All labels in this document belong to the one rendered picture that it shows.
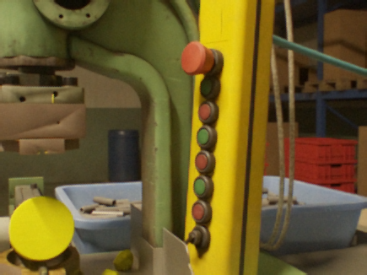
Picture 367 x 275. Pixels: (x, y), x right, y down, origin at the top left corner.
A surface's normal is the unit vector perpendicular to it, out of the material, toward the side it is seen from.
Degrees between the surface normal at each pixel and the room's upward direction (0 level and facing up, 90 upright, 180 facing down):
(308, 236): 100
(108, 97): 90
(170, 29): 90
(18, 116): 90
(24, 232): 74
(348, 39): 90
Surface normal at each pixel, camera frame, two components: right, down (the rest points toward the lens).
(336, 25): -0.94, 0.02
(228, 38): -0.73, -0.06
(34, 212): 0.32, -0.23
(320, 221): 0.33, 0.22
